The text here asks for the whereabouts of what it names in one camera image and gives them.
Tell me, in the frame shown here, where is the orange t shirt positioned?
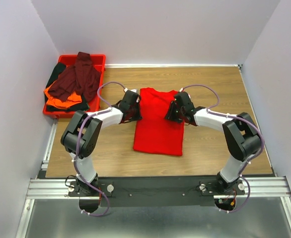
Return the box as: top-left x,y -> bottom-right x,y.
44,86 -> 82,110

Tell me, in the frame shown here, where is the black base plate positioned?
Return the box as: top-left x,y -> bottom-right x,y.
68,175 -> 245,208

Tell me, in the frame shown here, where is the red plastic bin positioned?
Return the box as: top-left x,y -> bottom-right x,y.
43,55 -> 106,118

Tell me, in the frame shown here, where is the purple cable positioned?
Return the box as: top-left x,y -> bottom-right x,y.
180,84 -> 265,214
72,81 -> 129,217

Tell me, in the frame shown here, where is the maroon t shirt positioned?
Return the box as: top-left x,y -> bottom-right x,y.
49,52 -> 101,102

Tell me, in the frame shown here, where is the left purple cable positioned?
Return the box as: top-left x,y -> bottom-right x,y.
72,81 -> 129,217

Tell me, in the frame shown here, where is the black t shirt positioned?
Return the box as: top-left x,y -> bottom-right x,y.
44,62 -> 89,114

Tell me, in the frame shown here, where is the bright red t shirt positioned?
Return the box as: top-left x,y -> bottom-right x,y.
133,88 -> 184,156

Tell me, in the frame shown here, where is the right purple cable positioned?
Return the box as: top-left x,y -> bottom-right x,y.
180,84 -> 265,214

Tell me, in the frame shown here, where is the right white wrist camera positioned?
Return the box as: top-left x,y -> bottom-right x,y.
179,90 -> 191,99

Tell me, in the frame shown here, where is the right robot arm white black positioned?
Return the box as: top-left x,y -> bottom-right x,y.
165,92 -> 264,194

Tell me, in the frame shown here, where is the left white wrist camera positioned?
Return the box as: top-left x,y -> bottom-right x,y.
124,88 -> 138,95

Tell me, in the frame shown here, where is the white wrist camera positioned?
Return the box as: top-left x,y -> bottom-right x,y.
124,88 -> 138,95
179,90 -> 191,99

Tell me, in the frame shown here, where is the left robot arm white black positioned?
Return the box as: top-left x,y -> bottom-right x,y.
61,89 -> 142,196

